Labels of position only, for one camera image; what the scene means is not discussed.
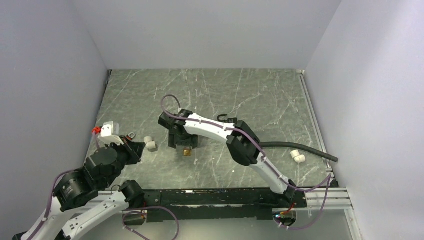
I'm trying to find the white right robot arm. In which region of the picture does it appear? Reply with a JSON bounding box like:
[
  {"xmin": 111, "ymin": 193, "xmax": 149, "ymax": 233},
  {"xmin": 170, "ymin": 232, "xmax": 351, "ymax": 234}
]
[{"xmin": 158, "ymin": 109, "xmax": 295, "ymax": 208}]

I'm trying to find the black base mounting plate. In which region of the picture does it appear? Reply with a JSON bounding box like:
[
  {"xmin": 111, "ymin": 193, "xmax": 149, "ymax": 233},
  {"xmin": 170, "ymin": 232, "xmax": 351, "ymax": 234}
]
[{"xmin": 129, "ymin": 187, "xmax": 306, "ymax": 223}]

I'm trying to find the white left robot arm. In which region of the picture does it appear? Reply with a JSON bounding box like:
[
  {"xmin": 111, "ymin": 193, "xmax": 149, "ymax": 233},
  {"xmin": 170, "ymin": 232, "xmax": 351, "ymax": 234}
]
[{"xmin": 13, "ymin": 136, "xmax": 146, "ymax": 240}]

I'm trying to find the black padlock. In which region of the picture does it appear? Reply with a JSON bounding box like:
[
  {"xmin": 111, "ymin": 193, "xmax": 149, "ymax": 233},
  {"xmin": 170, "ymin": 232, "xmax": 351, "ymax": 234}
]
[{"xmin": 216, "ymin": 114, "xmax": 238, "ymax": 124}]

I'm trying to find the black foam tube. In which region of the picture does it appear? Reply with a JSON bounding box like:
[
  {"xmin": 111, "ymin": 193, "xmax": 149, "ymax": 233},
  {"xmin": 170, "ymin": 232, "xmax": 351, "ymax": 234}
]
[{"xmin": 259, "ymin": 141, "xmax": 339, "ymax": 163}]

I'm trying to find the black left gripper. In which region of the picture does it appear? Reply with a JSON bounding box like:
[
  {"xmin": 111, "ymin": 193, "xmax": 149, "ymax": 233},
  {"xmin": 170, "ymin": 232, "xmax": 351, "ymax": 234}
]
[{"xmin": 102, "ymin": 134, "xmax": 146, "ymax": 189}]

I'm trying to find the brass padlock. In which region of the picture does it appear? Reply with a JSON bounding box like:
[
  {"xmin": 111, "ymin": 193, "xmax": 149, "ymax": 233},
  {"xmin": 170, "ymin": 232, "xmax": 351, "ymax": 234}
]
[{"xmin": 182, "ymin": 148, "xmax": 192, "ymax": 157}]

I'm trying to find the white pipe elbow left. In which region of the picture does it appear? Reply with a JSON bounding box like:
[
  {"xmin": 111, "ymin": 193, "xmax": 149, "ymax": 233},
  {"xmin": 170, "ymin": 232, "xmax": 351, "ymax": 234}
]
[{"xmin": 143, "ymin": 136, "xmax": 158, "ymax": 152}]

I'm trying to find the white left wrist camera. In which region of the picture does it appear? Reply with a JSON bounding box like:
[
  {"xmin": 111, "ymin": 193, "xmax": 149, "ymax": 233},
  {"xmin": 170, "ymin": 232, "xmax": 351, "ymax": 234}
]
[{"xmin": 91, "ymin": 121, "xmax": 124, "ymax": 149}]

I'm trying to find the white pipe elbow right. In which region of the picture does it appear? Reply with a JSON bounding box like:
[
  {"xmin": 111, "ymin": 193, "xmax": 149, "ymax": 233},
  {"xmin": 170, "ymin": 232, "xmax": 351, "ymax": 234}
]
[{"xmin": 290, "ymin": 149, "xmax": 306, "ymax": 164}]

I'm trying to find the adjustable wrench red handle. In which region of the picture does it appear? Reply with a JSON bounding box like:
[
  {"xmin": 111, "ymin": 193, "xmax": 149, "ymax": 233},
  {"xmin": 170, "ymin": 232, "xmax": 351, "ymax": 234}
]
[{"xmin": 127, "ymin": 132, "xmax": 136, "ymax": 139}]

